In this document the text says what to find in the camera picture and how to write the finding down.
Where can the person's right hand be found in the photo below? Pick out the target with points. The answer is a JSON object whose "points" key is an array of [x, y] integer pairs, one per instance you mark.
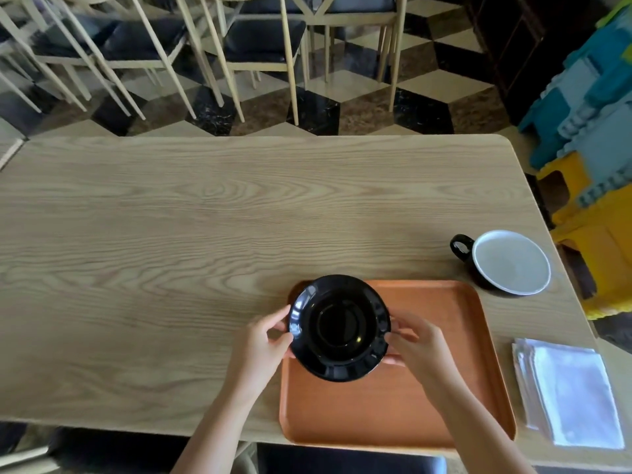
{"points": [[424, 352]]}

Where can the person's left hand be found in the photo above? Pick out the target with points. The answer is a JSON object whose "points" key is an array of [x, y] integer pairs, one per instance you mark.
{"points": [[252, 355]]}

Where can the person's right thumb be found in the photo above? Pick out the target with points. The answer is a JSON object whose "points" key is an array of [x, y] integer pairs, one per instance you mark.
{"points": [[396, 335]]}

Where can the person's left thumb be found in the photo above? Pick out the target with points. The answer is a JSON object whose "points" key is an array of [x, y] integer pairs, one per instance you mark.
{"points": [[283, 342]]}

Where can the black saucer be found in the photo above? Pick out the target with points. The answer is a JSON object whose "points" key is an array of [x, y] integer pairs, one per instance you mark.
{"points": [[339, 328]]}

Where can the person's right forearm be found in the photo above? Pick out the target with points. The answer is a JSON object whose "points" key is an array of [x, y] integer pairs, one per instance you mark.
{"points": [[476, 429]]}

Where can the person's left forearm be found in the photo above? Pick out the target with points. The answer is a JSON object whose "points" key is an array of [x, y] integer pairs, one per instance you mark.
{"points": [[219, 431]]}

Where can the orange serving tray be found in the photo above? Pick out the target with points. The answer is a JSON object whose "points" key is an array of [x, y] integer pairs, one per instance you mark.
{"points": [[429, 370]]}

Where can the black cushioned chair seat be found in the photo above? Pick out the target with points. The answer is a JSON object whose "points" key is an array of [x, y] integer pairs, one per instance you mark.
{"points": [[345, 461]]}

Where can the black cup white inside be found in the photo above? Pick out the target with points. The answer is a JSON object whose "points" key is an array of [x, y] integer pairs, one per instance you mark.
{"points": [[511, 264]]}

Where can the stack of white napkins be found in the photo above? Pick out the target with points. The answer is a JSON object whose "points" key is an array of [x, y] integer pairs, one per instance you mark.
{"points": [[572, 394]]}

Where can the yellow plastic stool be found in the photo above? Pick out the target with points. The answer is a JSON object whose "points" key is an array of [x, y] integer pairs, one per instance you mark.
{"points": [[607, 241], [568, 175]]}

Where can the teal plastic stool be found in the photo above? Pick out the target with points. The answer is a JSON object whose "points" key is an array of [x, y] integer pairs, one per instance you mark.
{"points": [[548, 113]]}

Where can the grey-blue plastic stool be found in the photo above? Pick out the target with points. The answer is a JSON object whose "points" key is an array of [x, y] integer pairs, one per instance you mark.
{"points": [[607, 143]]}

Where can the wooden chair black seat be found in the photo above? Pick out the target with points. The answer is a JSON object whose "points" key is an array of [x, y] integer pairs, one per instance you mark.
{"points": [[59, 41], [355, 7], [261, 44], [143, 41]]}

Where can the dark wooden cabinet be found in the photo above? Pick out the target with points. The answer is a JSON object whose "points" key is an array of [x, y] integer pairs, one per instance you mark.
{"points": [[528, 49]]}

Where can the green plastic stool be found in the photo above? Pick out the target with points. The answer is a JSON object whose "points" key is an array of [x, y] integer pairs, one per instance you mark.
{"points": [[617, 9]]}

